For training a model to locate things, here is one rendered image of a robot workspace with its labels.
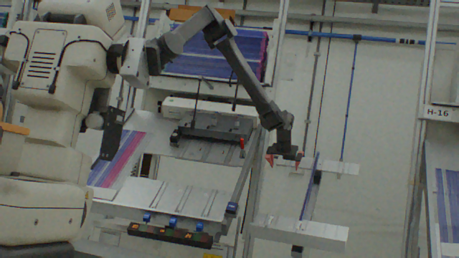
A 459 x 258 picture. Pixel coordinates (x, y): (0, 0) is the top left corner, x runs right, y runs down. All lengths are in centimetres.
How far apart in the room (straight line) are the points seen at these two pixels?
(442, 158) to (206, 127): 106
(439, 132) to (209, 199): 118
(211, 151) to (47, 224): 140
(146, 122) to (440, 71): 147
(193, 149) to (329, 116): 178
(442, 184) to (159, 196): 117
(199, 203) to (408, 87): 234
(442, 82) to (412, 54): 142
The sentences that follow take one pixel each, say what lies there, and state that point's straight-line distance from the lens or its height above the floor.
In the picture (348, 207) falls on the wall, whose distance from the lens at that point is 400.
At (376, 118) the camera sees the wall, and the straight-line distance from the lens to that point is 406.
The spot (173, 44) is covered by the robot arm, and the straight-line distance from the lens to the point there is 159.
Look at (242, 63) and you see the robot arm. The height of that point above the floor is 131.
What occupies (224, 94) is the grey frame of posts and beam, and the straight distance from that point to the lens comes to 263.
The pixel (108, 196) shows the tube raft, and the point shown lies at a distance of 227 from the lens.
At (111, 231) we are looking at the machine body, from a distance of 257.
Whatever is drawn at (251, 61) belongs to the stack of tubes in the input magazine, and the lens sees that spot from 262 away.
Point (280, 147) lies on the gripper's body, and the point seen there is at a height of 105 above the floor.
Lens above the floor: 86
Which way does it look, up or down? 7 degrees up
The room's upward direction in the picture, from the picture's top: 9 degrees clockwise
